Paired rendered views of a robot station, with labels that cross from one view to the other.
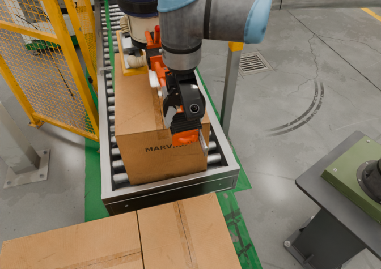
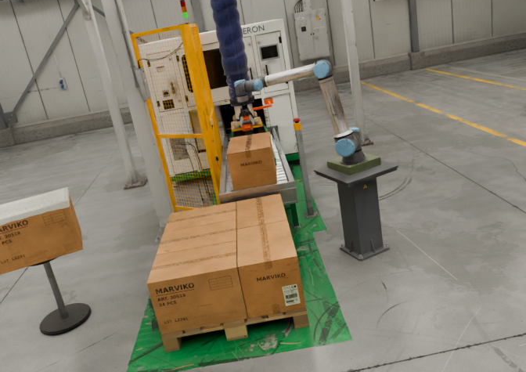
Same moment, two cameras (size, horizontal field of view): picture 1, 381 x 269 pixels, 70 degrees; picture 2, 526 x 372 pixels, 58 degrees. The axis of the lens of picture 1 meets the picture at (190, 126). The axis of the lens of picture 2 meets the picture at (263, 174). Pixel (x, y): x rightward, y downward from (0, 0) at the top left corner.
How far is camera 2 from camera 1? 3.37 m
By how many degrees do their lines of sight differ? 32
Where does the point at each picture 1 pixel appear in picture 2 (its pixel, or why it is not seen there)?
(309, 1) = (275, 81)
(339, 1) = (282, 79)
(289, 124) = not seen: hidden behind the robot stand
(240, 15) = (251, 83)
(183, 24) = (239, 88)
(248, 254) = (313, 253)
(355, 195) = (336, 165)
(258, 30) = (256, 86)
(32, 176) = not seen: hidden behind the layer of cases
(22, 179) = not seen: hidden behind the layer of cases
